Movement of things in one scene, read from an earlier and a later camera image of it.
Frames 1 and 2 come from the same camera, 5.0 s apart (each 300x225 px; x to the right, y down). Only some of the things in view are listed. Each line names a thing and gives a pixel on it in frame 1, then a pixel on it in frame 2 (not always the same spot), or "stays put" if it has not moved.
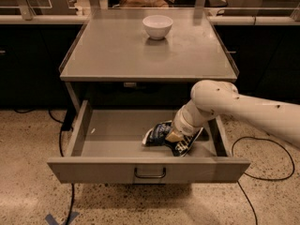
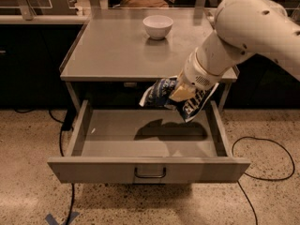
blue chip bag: [157, 135] → [162, 89]
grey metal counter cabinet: [144, 59] stays put
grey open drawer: [105, 146] stays put
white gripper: [184, 125] → [196, 72]
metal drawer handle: [149, 176] stays put
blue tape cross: [49, 217] stays put
